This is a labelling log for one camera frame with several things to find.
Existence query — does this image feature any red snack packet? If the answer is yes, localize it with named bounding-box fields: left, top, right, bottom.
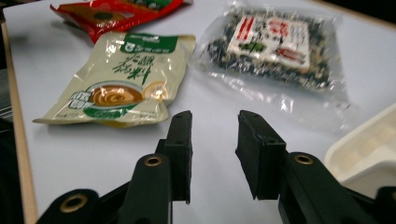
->
left=49, top=0, right=194, bottom=44

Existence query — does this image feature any cream sauce packet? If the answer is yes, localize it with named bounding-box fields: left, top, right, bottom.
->
left=32, top=32, right=197, bottom=129

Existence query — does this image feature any white plastic tray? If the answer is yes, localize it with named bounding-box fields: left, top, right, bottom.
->
left=323, top=104, right=396, bottom=199

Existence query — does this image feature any clear seaweed packet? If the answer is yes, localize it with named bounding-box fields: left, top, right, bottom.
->
left=192, top=1, right=362, bottom=132

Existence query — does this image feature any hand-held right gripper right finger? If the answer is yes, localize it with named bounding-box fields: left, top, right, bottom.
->
left=235, top=109, right=377, bottom=224

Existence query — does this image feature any white table sheet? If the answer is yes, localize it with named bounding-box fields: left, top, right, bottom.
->
left=3, top=0, right=396, bottom=224

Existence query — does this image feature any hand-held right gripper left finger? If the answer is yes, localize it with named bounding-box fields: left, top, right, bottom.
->
left=118, top=110, right=193, bottom=224

